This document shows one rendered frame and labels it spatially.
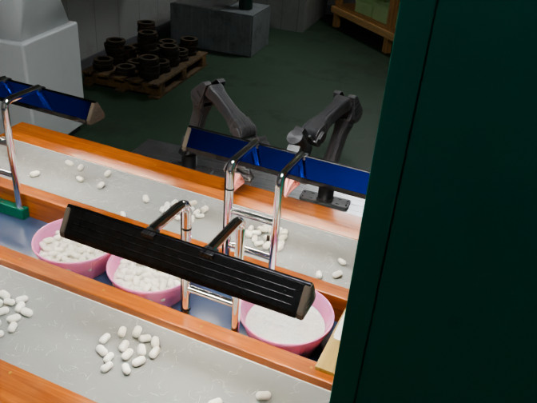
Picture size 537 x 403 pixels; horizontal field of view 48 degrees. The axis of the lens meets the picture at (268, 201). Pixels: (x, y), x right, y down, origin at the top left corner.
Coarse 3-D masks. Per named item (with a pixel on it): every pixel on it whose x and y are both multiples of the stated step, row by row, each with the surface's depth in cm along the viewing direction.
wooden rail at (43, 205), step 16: (0, 192) 217; (32, 192) 213; (48, 192) 214; (32, 208) 213; (48, 208) 210; (64, 208) 207; (96, 208) 207; (144, 224) 201; (192, 240) 195; (288, 272) 184; (320, 288) 178; (336, 288) 179; (336, 304) 176; (336, 320) 179
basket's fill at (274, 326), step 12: (252, 312) 171; (264, 312) 172; (276, 312) 172; (312, 312) 173; (252, 324) 167; (264, 324) 168; (276, 324) 167; (288, 324) 169; (300, 324) 169; (312, 324) 170; (324, 324) 170; (264, 336) 163; (276, 336) 164; (288, 336) 164; (300, 336) 165; (312, 336) 165
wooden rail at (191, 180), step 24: (48, 144) 249; (72, 144) 248; (96, 144) 250; (120, 168) 237; (144, 168) 235; (168, 168) 236; (216, 192) 224; (240, 192) 224; (264, 192) 225; (288, 216) 215; (312, 216) 213; (336, 216) 214
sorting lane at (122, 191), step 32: (0, 160) 237; (32, 160) 239; (64, 160) 241; (64, 192) 220; (96, 192) 221; (128, 192) 223; (160, 192) 225; (192, 192) 226; (192, 224) 208; (256, 224) 210; (288, 224) 212; (256, 256) 194; (288, 256) 195; (320, 256) 197; (352, 256) 198
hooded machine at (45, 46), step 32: (0, 0) 351; (32, 0) 359; (0, 32) 358; (32, 32) 365; (64, 32) 392; (0, 64) 363; (32, 64) 365; (64, 64) 399; (0, 128) 386; (64, 128) 414
